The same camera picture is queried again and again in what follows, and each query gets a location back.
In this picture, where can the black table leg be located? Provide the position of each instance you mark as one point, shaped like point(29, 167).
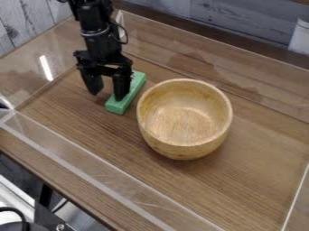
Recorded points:
point(46, 196)

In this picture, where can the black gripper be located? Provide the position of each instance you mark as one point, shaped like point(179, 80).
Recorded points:
point(102, 59)

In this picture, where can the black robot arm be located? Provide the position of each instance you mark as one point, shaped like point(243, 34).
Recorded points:
point(94, 15)

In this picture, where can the green rectangular block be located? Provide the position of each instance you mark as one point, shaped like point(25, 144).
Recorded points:
point(118, 106)

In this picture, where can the clear acrylic tray walls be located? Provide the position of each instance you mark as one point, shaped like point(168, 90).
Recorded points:
point(248, 187)

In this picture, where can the white cylinder at right edge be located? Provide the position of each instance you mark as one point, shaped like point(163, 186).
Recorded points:
point(300, 37)

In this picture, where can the brown wooden bowl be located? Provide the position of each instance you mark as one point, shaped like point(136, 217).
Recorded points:
point(185, 117)

